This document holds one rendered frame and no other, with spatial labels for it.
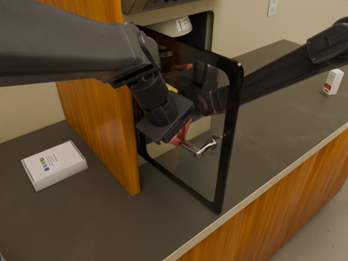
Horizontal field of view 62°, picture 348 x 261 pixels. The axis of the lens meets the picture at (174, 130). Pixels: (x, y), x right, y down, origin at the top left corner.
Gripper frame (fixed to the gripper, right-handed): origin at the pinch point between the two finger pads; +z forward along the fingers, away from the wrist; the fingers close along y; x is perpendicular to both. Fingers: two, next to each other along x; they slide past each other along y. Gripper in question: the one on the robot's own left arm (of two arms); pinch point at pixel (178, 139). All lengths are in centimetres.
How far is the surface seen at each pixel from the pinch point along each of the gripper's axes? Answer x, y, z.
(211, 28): -22.2, -35.9, 5.9
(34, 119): -66, 20, 18
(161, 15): -21.3, -20.9, -9.9
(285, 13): -53, -125, 73
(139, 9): -18.7, -14.5, -16.8
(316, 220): 17, -48, 156
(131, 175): -13.5, 11.8, 14.9
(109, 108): -19.8, 3.8, -1.9
